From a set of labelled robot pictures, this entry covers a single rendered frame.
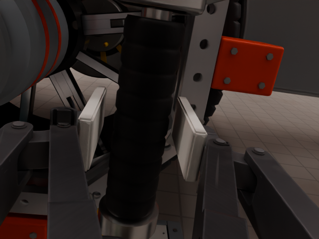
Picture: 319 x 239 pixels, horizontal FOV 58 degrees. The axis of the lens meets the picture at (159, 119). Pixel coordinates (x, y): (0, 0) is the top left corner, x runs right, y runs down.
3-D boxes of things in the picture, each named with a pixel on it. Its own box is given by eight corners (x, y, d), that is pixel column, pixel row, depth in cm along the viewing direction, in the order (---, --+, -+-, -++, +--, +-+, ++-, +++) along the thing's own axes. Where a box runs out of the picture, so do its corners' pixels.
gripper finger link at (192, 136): (194, 131, 15) (208, 133, 15) (176, 95, 21) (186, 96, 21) (183, 182, 16) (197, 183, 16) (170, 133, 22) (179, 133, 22)
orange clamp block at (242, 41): (199, 77, 47) (251, 85, 48) (211, 89, 39) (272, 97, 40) (208, 33, 44) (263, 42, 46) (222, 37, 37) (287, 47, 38)
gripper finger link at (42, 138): (68, 176, 13) (-1, 170, 13) (86, 133, 18) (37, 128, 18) (70, 146, 13) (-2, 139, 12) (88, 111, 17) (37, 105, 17)
